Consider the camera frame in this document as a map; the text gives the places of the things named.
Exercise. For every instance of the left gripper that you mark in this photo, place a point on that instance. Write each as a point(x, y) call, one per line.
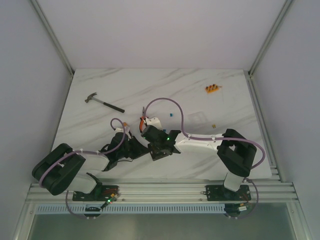
point(139, 149)

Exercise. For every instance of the orange fuse holder block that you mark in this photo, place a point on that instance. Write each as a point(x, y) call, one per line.
point(212, 88)

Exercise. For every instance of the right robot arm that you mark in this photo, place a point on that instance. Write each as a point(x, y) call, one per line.
point(236, 153)

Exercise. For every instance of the orange handled pliers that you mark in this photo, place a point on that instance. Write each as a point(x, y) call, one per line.
point(143, 123)

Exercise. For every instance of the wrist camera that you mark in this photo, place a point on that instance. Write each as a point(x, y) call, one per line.
point(154, 121)
point(125, 130)

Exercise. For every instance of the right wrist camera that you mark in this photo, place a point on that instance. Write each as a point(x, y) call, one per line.
point(154, 121)

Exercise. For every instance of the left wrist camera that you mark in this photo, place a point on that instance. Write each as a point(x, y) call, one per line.
point(125, 130)

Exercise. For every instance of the white slotted cable duct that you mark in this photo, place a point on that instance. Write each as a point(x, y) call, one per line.
point(211, 208)

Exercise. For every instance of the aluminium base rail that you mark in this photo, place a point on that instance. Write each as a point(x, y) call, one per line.
point(191, 190)

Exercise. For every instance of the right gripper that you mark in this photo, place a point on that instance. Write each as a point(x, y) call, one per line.
point(160, 129)

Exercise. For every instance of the black fuse box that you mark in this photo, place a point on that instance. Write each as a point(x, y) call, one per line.
point(157, 153)

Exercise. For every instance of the claw hammer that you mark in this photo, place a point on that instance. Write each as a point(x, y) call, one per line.
point(92, 97)

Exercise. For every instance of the clear plastic fuse box cover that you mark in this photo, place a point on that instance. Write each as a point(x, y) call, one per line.
point(198, 119)

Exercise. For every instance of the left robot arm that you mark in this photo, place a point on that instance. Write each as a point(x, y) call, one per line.
point(65, 168)

